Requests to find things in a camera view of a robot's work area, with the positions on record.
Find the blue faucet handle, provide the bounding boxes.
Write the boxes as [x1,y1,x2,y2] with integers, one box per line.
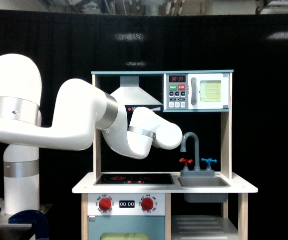
[201,158,217,171]

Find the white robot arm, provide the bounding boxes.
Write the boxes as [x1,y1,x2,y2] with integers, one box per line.
[0,54,182,159]

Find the grey toy faucet spout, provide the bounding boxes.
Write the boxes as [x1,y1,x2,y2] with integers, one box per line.
[180,131,215,177]

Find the silver range hood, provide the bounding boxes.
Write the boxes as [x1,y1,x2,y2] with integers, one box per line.
[111,75,163,113]

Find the toy microwave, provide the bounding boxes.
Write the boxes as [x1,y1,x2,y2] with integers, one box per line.
[163,72,232,112]

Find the black toy cooktop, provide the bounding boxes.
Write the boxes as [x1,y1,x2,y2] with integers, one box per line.
[95,173,174,185]

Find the grey toy sink basin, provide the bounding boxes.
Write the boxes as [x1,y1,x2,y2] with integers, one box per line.
[178,176,230,203]

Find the right red stove knob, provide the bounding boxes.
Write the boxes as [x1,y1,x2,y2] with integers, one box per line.
[141,197,154,211]

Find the red stove knob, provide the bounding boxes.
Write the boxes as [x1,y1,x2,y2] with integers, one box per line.
[141,197,154,211]
[98,197,112,211]

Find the left red stove knob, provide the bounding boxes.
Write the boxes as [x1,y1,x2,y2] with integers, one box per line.
[98,197,112,211]

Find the grey lower shelf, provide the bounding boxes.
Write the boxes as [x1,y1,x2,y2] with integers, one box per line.
[172,215,238,240]

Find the teal toy oven door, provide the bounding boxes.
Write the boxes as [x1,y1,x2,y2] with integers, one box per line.
[88,216,165,240]

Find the black curtain backdrop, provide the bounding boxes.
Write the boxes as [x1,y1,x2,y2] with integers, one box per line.
[0,10,288,240]

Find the blue c-clamp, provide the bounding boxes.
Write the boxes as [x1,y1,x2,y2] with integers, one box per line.
[8,210,49,240]

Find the red faucet handle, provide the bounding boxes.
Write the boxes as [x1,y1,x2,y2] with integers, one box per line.
[179,158,193,171]

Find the wooden toy kitchen frame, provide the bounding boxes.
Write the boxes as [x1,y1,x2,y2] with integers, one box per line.
[72,70,258,240]

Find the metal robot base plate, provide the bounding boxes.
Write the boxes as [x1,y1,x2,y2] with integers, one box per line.
[0,203,53,228]

